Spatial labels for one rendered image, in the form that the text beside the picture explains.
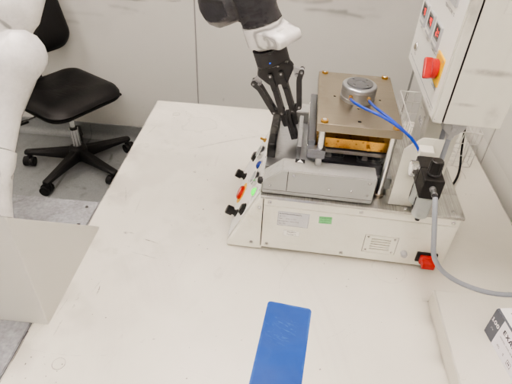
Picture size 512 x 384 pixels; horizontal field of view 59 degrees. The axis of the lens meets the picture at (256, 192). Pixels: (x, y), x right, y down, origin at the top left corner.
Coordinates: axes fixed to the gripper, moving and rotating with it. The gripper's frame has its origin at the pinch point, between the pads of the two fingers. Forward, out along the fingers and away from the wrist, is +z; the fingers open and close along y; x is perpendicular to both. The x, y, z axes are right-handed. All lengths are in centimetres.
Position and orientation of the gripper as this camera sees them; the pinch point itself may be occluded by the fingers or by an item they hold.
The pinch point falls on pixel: (291, 124)
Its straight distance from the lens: 112.3
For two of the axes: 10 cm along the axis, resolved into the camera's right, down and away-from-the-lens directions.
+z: 2.9, 7.7, 5.6
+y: -9.5, 1.5, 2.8
